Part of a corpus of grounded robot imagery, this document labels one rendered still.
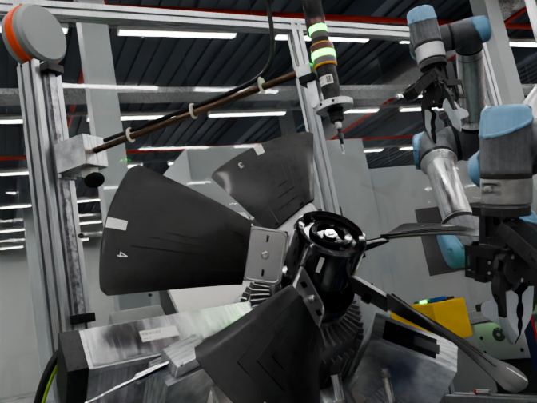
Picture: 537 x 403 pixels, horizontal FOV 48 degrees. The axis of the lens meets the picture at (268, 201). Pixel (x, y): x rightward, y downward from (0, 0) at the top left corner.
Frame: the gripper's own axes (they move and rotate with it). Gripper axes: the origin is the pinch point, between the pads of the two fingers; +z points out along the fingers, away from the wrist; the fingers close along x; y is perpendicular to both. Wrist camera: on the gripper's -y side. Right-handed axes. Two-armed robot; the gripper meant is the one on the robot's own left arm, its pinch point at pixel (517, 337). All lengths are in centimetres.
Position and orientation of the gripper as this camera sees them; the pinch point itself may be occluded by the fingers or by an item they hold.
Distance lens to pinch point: 102.7
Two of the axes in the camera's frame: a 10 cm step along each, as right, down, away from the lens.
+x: -8.8, 0.7, -4.7
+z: 0.4, 10.0, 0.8
